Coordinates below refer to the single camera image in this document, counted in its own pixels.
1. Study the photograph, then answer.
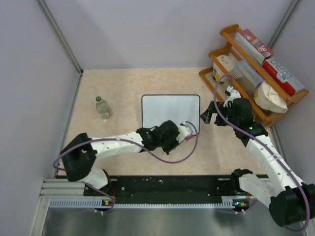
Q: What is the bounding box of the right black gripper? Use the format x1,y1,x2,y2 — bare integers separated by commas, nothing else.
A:
200,101,239,128

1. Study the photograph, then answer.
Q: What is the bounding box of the black framed whiteboard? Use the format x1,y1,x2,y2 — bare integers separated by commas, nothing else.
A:
141,94,200,134

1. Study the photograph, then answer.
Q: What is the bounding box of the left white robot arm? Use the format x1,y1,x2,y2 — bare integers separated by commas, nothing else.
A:
61,120,191,195

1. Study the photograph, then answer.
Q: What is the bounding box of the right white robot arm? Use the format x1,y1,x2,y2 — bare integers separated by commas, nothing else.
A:
200,98,315,233

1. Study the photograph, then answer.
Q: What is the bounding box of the orange wooden shelf rack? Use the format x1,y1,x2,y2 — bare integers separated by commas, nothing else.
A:
199,24,309,128

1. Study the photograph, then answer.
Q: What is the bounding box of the clear plastic container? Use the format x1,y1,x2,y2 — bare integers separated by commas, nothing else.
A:
231,59,264,98

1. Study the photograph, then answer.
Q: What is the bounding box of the white yellow jar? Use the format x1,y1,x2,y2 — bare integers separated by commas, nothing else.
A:
213,54,235,82

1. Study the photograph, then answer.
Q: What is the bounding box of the cream cloth bundle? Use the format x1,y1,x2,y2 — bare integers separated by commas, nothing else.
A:
254,82,288,113

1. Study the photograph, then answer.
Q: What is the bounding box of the clear plastic bottle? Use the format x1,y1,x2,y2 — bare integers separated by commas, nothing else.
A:
95,96,111,119

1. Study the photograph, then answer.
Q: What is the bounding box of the red white box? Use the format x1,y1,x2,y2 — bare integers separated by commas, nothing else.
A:
262,57,305,96

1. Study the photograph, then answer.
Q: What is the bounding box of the red box top shelf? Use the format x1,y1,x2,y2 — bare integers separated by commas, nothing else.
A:
234,29,274,65

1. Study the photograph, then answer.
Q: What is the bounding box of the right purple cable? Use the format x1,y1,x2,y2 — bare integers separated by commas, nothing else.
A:
213,74,311,233

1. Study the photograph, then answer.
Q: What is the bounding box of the purple cable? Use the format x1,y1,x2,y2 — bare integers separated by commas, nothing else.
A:
53,120,199,214
213,74,311,233

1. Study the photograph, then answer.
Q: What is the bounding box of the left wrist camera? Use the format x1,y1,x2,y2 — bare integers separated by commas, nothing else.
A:
176,121,194,144

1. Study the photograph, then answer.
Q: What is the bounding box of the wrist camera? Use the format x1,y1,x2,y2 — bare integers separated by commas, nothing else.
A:
223,86,241,108
176,121,194,144

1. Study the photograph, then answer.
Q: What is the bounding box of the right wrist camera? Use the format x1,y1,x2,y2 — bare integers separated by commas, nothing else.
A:
223,86,241,108

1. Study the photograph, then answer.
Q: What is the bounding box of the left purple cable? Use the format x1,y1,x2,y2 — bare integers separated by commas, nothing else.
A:
53,120,199,214

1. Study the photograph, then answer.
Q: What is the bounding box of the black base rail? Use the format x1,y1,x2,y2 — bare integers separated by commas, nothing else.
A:
83,174,269,205

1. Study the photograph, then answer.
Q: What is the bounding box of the grey slotted cable duct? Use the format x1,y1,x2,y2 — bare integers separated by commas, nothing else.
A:
49,198,249,209

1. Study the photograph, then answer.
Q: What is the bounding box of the aluminium frame rail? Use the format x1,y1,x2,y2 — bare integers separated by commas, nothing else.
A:
39,179,85,198

